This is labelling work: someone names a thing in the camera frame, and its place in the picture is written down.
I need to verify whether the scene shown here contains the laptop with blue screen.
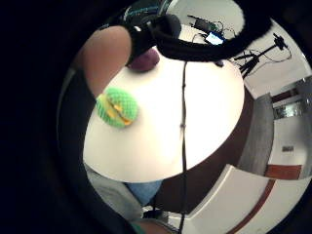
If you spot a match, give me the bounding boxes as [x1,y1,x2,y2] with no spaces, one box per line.
[205,31,225,46]

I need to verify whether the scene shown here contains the black electronic box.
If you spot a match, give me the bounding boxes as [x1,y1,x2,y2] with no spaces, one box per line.
[187,14,217,32]

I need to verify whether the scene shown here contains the purple round toy fruit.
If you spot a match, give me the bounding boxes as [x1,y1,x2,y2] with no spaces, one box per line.
[126,47,161,73]

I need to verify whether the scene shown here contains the green crochet burger toy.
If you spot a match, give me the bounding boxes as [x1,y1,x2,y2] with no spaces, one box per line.
[95,86,140,129]

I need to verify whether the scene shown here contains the the person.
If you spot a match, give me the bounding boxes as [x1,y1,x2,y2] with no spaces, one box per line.
[84,163,174,234]

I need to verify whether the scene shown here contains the brown wooden door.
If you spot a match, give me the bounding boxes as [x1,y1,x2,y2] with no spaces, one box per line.
[264,164,303,180]

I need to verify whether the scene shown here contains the black camera tripod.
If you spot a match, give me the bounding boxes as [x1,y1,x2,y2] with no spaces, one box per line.
[233,32,293,79]

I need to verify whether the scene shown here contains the thin black cable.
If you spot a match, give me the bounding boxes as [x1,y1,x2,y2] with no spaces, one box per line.
[177,61,190,234]

